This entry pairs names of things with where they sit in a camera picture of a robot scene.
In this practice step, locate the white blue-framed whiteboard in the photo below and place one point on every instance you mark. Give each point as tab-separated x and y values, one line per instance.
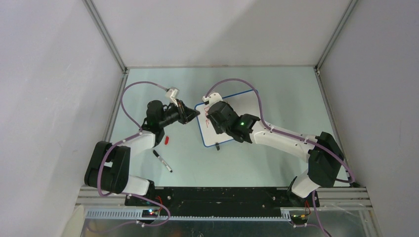
245	102

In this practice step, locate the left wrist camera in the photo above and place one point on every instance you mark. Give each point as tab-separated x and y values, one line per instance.
172	93

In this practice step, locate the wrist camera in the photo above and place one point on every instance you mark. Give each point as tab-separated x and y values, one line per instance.
211	99
172	93

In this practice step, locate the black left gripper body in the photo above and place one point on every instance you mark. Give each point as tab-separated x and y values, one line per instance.
172	114

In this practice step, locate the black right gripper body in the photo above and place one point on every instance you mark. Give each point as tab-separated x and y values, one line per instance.
224	129

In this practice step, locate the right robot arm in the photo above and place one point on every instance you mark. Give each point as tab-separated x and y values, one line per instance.
321	153

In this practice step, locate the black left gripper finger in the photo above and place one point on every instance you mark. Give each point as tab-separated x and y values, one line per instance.
184	109
188	116

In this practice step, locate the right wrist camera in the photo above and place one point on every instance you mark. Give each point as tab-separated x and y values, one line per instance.
211	99

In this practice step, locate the black whiteboard marker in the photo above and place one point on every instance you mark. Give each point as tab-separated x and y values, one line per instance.
157	155

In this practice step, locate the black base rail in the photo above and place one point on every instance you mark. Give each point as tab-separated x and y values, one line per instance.
232	204

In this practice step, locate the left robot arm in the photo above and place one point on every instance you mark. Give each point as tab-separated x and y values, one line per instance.
108	169

